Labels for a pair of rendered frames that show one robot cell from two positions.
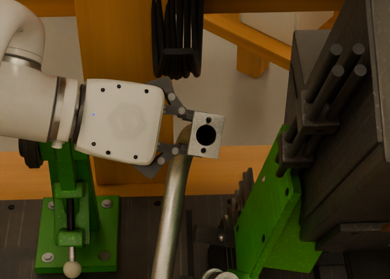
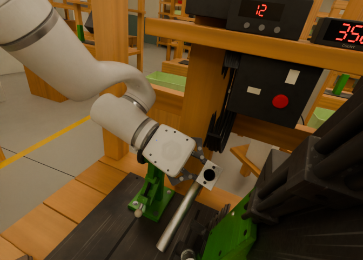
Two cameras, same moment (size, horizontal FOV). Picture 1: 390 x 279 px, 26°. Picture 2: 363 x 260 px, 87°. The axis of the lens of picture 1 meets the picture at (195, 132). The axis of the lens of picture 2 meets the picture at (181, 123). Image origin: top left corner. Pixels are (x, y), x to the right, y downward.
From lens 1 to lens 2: 0.62 m
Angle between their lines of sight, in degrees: 22
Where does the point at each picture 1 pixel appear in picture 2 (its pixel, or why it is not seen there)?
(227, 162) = (222, 197)
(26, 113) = (124, 126)
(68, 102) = (146, 128)
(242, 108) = (237, 184)
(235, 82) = (237, 175)
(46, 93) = (138, 120)
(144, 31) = (205, 127)
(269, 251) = not seen: outside the picture
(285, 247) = not seen: outside the picture
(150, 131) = (180, 160)
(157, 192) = not seen: hidden behind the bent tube
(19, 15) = (135, 73)
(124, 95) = (175, 137)
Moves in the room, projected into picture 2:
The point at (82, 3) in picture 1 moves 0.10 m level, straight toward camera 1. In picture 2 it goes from (185, 107) to (176, 118)
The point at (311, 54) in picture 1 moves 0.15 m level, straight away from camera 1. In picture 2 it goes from (279, 160) to (287, 139)
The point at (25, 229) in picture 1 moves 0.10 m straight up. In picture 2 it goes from (135, 188) to (136, 171)
